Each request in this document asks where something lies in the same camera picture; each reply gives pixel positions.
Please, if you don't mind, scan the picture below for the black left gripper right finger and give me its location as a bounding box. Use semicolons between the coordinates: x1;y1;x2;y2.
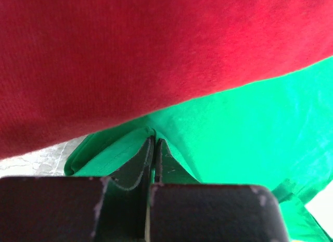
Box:
150;139;288;241

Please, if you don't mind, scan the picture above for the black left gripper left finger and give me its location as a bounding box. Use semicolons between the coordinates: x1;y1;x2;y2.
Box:
1;137;154;241

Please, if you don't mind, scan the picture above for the green t shirt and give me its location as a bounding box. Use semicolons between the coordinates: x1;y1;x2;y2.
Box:
64;58;332;241

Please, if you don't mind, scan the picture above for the red folded t shirt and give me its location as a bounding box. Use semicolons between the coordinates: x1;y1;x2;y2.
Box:
1;0;332;158

